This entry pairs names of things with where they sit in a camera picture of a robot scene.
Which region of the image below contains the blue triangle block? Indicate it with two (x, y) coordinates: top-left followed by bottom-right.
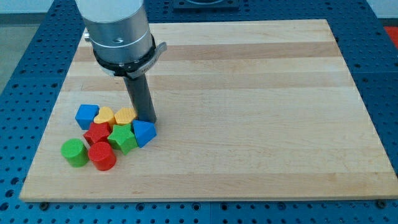
(132, 120), (157, 147)

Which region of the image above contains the red cylinder block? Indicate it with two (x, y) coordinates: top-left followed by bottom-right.
(88, 142), (117, 171)

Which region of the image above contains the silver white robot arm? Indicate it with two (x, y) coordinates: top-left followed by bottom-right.
(76, 0), (167, 79)

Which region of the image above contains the blue cube block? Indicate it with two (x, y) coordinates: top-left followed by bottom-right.
(75, 104), (99, 130)

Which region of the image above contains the yellow heart block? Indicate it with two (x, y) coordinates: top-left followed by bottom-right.
(94, 106), (116, 129)

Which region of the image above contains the green star block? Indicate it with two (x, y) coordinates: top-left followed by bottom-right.
(108, 124), (138, 155)

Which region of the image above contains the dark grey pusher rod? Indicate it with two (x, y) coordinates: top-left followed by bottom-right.
(124, 75), (157, 123)

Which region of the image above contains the red star block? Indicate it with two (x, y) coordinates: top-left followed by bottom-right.
(83, 123), (111, 146)

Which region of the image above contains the yellow hexagon block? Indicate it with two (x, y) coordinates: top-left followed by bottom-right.
(114, 108), (137, 125)

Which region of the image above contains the wooden board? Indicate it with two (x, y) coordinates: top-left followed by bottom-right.
(20, 19), (397, 202)

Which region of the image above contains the green cylinder block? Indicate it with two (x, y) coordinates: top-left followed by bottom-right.
(60, 138), (89, 167)

